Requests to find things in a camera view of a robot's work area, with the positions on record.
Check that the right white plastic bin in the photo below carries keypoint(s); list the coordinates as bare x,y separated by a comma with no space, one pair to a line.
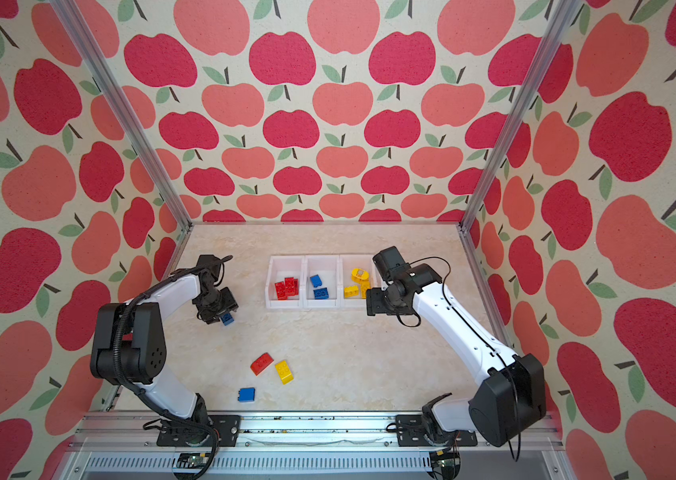
348,263

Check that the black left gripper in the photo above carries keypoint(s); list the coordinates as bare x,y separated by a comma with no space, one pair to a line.
230,303

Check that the blue lego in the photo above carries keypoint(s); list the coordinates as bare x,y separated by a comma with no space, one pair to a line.
227,319
316,281
321,293
247,394

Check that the round yellow lego piece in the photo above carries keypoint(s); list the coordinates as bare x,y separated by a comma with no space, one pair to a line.
360,275

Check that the left aluminium corner post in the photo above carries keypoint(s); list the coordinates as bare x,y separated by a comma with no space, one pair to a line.
81,35

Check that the aluminium front rail frame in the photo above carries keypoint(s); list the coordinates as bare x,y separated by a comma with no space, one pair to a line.
300,445

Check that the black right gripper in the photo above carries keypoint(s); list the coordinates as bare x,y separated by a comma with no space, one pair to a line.
373,304

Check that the blue lego front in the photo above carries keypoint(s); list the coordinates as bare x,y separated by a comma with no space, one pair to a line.
247,394

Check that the middle white plastic bin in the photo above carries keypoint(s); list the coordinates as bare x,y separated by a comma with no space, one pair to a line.
326,266

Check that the left white plastic bin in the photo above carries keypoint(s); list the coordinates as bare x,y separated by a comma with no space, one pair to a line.
281,267

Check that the aluminium corner post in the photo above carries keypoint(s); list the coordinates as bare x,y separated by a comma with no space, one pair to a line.
559,24
81,35

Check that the red lego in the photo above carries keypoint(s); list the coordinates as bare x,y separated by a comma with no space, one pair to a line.
259,365
281,290
291,286

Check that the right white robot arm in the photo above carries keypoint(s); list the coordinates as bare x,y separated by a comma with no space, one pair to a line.
511,393

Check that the right aluminium corner post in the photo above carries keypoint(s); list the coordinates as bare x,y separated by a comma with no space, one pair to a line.
559,24

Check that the white plastic bin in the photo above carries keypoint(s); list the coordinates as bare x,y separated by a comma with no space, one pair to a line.
281,267
348,263
326,266

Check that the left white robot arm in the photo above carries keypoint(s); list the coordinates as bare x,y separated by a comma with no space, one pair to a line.
129,345

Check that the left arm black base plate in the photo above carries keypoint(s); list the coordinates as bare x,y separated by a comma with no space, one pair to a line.
220,431

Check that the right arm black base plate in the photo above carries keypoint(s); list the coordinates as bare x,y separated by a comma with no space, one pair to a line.
411,431

